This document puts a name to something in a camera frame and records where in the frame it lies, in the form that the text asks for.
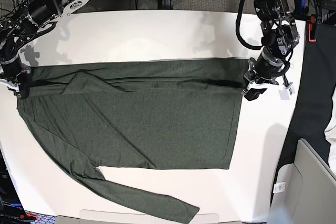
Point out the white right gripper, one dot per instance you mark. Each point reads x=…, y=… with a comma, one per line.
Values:
x=19, y=85

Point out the black box with orange print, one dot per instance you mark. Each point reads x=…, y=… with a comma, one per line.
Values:
x=12, y=210

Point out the red clamp on table edge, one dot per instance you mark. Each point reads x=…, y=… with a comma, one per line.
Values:
x=312, y=28

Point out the white barcode label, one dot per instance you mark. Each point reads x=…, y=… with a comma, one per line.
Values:
x=279, y=187

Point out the dark grey cloth sheet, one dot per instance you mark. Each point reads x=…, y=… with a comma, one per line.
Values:
x=313, y=109

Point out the grey plastic bin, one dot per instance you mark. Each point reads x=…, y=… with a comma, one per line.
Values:
x=310, y=190

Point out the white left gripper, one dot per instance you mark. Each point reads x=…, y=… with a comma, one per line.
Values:
x=252, y=89

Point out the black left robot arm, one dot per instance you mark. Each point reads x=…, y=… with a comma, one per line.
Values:
x=279, y=38

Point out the dark green long-sleeve shirt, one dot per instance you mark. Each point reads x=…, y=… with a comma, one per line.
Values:
x=156, y=115

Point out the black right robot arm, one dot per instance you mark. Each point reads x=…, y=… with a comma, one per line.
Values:
x=28, y=20

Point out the white cloth pile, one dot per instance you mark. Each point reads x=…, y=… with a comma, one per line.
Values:
x=330, y=137

